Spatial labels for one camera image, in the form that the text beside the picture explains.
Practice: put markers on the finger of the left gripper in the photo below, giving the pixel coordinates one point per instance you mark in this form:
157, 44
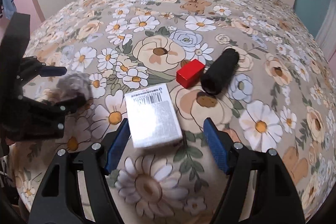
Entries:
71, 105
52, 71

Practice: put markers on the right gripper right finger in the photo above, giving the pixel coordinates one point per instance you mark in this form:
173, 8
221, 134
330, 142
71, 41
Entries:
276, 199

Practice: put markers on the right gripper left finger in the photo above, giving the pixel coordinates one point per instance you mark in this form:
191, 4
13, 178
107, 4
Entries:
58, 197

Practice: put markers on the grey fluffy ball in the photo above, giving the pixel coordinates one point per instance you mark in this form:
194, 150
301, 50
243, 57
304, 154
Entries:
73, 85

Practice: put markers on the white barcode box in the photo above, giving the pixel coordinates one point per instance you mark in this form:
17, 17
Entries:
152, 118

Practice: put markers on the red box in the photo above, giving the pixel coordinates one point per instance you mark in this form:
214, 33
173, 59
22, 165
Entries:
190, 73

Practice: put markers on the black foam cylinder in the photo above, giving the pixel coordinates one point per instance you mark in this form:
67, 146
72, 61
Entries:
218, 76

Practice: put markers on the blue hanging garment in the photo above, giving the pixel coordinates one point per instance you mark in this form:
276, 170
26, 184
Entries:
8, 8

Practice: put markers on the floral bedspread bed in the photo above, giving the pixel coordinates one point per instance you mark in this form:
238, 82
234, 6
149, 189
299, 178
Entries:
281, 96

